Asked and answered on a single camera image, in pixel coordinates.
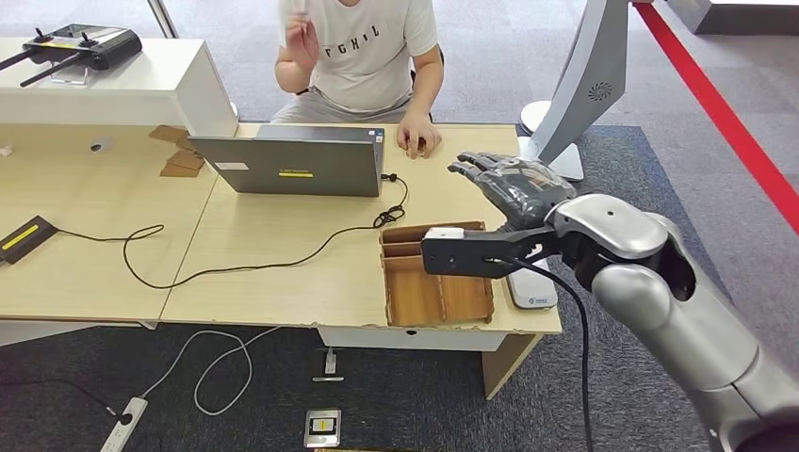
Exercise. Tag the person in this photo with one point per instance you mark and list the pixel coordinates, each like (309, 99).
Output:
(362, 62)

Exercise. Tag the clear controller stand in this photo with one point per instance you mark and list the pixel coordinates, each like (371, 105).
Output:
(70, 76)

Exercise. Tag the small white object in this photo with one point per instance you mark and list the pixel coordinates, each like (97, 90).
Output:
(5, 151)

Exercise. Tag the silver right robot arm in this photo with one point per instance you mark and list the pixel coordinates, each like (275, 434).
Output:
(674, 312)

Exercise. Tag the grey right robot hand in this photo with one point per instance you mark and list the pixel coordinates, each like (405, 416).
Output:
(524, 190)

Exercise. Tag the grey laptop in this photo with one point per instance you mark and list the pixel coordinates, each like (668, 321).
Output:
(298, 164)

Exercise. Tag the grey card reader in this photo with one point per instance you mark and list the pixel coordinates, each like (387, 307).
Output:
(530, 294)

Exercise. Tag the person's left hand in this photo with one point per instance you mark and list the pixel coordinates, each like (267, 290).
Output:
(417, 130)

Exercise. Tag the person's right hand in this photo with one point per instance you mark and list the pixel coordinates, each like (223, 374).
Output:
(303, 40)

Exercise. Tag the white round base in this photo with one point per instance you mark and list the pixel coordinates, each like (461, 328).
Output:
(534, 116)

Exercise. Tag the white power strip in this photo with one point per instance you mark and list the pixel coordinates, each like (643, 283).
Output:
(126, 424)

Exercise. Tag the light wood desk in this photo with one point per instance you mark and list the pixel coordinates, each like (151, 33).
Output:
(80, 187)
(299, 249)

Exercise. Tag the metal pole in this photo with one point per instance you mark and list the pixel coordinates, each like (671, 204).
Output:
(163, 19)

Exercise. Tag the silver kiosk stand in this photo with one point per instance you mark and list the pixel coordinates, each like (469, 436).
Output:
(583, 81)

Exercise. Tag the floor socket with white plug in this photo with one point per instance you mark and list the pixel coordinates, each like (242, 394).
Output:
(328, 364)

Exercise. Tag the person's left forearm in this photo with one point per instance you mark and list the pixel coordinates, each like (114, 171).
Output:
(424, 87)

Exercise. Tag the silver floor socket box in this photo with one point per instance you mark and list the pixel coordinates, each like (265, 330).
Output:
(322, 428)

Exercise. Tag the black power brick yellow label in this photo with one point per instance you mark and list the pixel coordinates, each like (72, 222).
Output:
(24, 237)

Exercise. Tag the black remote controller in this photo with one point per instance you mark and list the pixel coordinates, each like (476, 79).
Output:
(105, 45)

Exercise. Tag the person's right forearm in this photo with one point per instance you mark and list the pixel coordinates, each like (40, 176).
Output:
(293, 73)

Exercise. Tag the dark grey floor rug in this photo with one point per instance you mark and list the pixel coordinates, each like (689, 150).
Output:
(437, 415)

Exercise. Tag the brown cardboard piece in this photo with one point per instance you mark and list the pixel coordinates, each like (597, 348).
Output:
(176, 171)
(184, 143)
(185, 159)
(166, 133)

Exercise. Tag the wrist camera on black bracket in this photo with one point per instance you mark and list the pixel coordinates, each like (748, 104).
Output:
(462, 256)

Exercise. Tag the black office chair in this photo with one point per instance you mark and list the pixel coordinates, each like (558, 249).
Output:
(441, 55)

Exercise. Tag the wooden compartment tray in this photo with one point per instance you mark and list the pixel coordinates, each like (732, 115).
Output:
(412, 299)

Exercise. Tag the white counter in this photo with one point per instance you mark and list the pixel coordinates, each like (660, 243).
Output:
(123, 87)

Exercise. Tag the white grey platform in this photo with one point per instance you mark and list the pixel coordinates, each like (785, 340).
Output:
(740, 22)

